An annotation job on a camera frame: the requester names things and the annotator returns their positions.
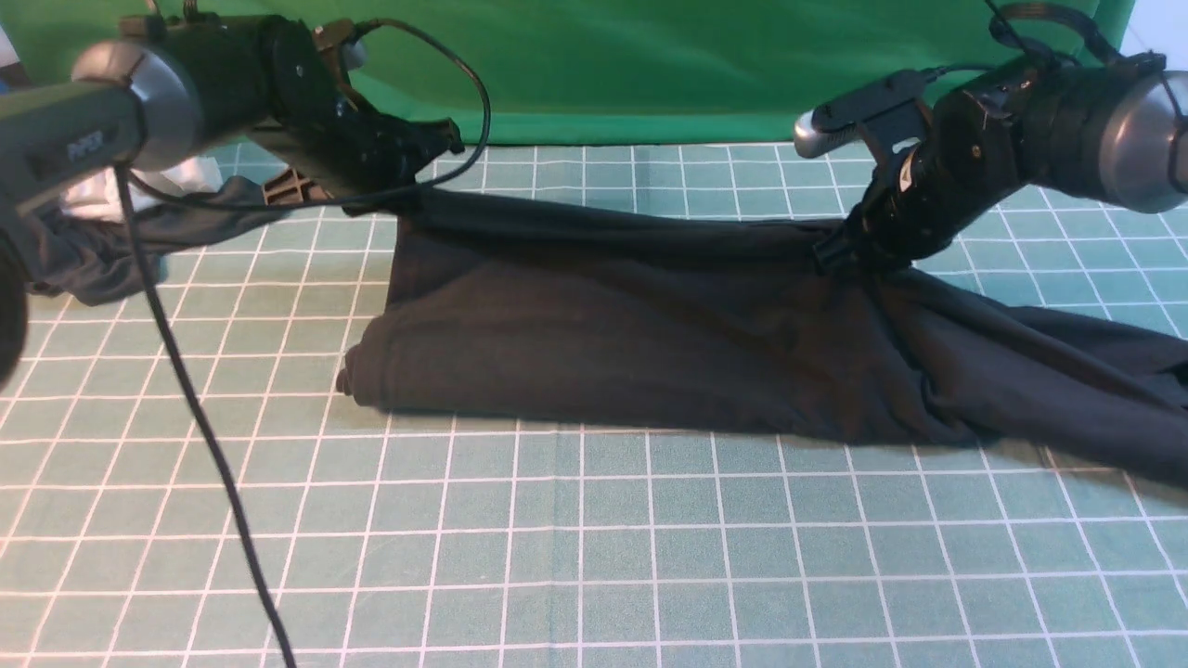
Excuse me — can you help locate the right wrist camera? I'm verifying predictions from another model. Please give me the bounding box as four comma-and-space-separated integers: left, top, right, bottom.
794, 69, 939, 163

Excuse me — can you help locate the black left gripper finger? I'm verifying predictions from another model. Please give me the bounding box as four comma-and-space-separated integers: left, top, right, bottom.
263, 166, 330, 208

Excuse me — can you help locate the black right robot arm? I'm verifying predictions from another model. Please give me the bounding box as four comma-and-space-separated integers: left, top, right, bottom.
794, 52, 1187, 275

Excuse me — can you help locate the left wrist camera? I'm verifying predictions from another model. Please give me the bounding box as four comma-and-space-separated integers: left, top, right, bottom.
311, 19, 368, 76

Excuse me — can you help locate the teal grid tablecloth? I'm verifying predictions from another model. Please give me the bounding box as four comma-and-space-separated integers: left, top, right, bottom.
0, 137, 1188, 668

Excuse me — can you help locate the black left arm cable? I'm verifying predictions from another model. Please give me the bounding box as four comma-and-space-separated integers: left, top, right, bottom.
110, 17, 493, 668

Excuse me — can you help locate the dark gray long-sleeved shirt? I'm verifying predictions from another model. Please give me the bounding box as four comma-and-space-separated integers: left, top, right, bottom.
336, 190, 1187, 487

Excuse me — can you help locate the green backdrop cloth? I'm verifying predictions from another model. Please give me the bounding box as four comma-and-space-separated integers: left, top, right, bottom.
0, 0, 1137, 149

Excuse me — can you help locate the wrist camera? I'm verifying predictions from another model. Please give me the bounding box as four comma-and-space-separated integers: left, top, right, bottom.
794, 69, 939, 163
311, 19, 368, 76

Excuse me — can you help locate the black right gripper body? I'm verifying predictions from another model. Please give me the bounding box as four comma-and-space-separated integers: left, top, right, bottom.
813, 139, 966, 275

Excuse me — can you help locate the crumpled white garment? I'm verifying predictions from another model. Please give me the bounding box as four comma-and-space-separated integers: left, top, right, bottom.
58, 157, 225, 223

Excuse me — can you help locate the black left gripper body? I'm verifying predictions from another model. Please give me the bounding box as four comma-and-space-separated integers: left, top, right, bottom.
247, 97, 465, 201

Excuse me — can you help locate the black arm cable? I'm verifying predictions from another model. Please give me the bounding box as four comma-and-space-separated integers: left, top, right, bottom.
110, 17, 493, 668
920, 0, 1165, 80

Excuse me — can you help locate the crumpled dark gray garment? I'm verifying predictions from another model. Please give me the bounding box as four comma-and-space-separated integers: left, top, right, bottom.
4, 176, 282, 310

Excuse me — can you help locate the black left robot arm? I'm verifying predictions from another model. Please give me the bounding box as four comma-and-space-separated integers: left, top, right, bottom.
4, 1, 492, 378

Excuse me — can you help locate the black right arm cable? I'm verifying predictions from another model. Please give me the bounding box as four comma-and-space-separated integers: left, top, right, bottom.
920, 0, 1165, 80

